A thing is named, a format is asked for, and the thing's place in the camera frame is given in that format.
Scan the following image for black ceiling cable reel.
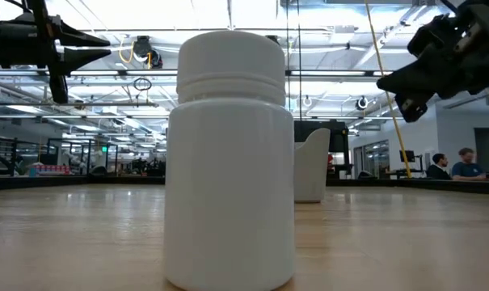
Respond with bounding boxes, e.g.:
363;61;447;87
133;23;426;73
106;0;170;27
131;35;164;70

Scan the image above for person in blue top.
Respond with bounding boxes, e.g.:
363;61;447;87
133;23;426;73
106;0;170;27
451;147;487;181

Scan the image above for person in dark top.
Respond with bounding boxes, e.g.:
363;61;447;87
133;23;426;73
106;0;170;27
425;153;453;181

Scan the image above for black cable loop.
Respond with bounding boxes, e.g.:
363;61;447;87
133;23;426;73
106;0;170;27
133;77;153;92

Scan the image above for yellow slanted pole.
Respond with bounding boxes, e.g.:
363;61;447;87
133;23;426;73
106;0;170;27
364;0;412;179

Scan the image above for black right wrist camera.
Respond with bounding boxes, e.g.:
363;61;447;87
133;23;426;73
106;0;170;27
407;13;464;58

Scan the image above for red and white boxes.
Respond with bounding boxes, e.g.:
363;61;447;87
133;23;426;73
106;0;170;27
28;163;72;177

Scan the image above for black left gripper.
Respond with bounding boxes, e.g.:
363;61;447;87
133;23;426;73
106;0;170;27
0;0;112;104

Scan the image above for white basket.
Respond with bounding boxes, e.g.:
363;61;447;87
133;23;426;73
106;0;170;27
294;128;331;204

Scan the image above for large white pill bottle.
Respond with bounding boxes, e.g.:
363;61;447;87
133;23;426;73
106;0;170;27
162;30;297;291

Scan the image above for black frame workstation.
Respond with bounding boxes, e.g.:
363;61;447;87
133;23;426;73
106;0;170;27
45;137;120;176

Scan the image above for black cabinet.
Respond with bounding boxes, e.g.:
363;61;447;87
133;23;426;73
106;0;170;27
294;120;353;179

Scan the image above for black hanging cable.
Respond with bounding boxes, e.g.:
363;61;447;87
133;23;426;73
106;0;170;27
296;0;303;122
285;0;290;112

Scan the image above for black table edge rail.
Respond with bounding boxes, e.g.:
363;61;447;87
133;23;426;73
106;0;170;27
0;174;489;196

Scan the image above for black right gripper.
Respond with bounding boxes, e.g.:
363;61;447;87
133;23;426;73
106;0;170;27
376;0;489;124

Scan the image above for black metal railing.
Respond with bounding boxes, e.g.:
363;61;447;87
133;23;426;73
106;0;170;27
0;134;19;177

